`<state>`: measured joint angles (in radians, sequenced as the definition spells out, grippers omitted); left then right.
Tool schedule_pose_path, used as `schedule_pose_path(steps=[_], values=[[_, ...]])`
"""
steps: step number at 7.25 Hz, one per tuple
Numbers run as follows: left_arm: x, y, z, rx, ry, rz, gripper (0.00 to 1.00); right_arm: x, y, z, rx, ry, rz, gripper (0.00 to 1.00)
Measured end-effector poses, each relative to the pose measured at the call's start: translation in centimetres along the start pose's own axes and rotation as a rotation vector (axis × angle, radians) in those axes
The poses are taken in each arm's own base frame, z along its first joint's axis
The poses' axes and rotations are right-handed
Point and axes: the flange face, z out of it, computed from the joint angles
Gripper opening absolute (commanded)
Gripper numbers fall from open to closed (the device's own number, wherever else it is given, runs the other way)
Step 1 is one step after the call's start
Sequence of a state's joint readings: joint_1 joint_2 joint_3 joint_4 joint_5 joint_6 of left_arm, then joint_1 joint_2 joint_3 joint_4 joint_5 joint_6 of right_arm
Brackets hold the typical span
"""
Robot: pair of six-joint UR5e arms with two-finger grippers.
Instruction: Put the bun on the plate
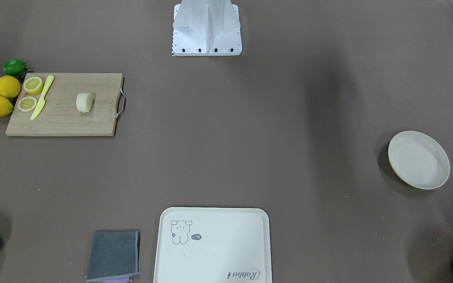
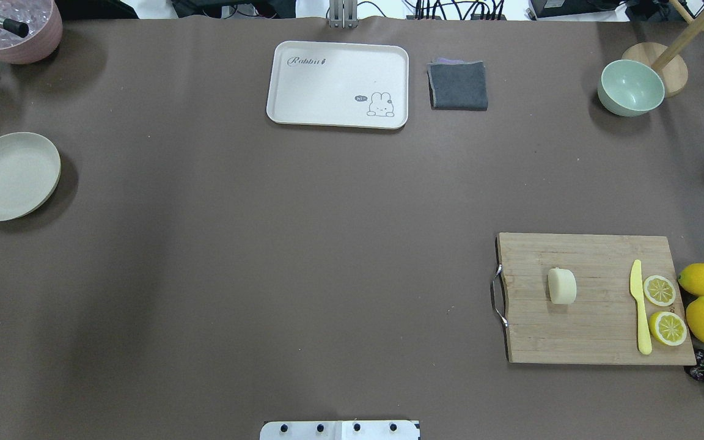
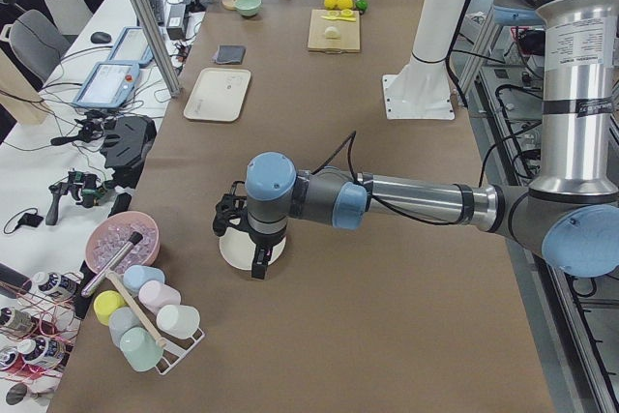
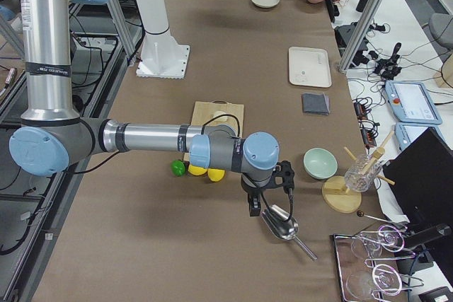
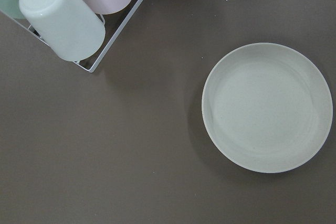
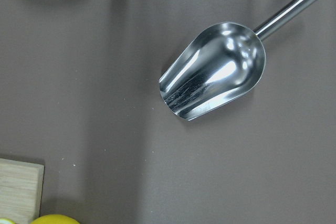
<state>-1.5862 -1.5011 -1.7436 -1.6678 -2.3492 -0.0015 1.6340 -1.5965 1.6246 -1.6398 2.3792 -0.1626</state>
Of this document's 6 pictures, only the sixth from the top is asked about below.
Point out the stainless steel scoop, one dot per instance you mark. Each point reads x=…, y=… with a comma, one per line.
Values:
x=223, y=63

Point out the yellow lemon piece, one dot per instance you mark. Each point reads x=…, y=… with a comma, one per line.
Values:
x=55, y=219

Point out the wooden cutting board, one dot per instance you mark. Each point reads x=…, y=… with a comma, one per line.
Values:
x=21, y=188

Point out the yellow lemon wedge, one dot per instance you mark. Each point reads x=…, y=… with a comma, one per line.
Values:
x=6, y=221

